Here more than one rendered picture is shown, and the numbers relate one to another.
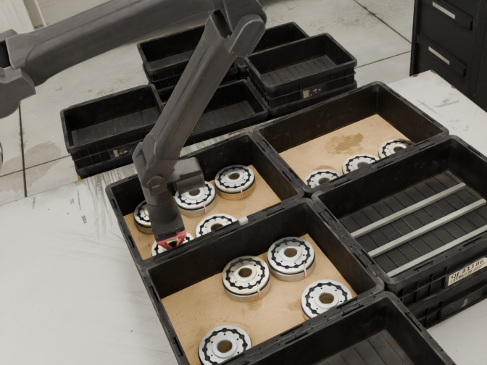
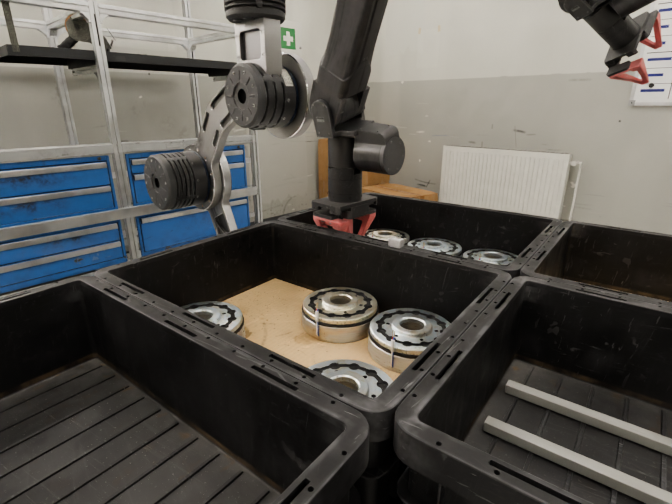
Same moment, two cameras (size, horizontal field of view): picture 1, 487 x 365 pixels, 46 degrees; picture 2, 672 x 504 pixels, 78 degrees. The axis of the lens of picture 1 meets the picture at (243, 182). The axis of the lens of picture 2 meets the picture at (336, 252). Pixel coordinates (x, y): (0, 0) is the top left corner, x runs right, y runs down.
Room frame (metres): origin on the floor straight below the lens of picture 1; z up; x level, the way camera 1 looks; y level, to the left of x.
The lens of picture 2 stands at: (0.50, -0.38, 1.11)
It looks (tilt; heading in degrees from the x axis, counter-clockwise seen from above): 20 degrees down; 56
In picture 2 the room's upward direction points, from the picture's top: straight up
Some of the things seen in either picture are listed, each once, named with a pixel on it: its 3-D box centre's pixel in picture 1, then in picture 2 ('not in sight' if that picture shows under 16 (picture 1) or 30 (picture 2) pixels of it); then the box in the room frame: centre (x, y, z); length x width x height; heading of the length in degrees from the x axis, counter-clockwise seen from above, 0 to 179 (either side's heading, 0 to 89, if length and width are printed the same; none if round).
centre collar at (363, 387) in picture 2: (326, 298); (343, 388); (0.69, -0.12, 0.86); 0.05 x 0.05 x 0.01
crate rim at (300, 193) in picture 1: (201, 194); (417, 225); (1.01, 0.10, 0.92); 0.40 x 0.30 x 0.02; 109
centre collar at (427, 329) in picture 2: (290, 253); (411, 325); (0.83, -0.07, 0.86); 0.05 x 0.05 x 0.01
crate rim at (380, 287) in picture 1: (257, 280); (301, 282); (0.72, 0.01, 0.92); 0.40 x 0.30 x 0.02; 109
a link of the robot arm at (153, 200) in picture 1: (159, 187); (348, 151); (0.91, 0.17, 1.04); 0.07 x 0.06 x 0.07; 103
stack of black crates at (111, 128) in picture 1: (127, 158); not in sight; (1.95, 0.46, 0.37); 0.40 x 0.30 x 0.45; 103
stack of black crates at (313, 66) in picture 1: (302, 103); not in sight; (2.12, -0.32, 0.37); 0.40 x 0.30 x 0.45; 103
